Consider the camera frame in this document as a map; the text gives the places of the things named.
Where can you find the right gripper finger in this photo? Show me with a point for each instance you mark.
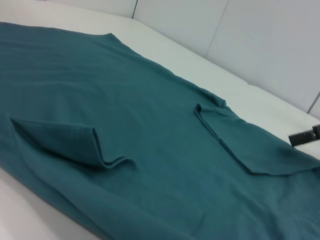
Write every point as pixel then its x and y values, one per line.
pixel 303 138

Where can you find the teal blue t-shirt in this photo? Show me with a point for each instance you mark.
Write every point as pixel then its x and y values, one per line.
pixel 150 125

